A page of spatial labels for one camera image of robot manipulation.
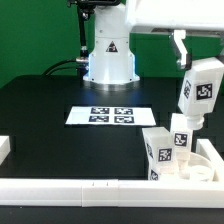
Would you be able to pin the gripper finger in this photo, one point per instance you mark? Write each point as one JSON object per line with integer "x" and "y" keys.
{"x": 184, "y": 60}

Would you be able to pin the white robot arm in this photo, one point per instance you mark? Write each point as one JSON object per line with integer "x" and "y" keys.
{"x": 112, "y": 65}

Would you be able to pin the white obstacle fence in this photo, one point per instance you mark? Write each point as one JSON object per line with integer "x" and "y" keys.
{"x": 119, "y": 193}

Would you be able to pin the white round stool seat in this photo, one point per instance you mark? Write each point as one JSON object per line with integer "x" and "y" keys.
{"x": 196, "y": 169}

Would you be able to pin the white block left edge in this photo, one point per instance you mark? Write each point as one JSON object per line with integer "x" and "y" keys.
{"x": 4, "y": 148}

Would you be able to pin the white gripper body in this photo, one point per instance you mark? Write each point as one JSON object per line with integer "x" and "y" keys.
{"x": 145, "y": 16}

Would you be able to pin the white paper marker sheet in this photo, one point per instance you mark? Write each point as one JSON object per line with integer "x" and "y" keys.
{"x": 95, "y": 115}

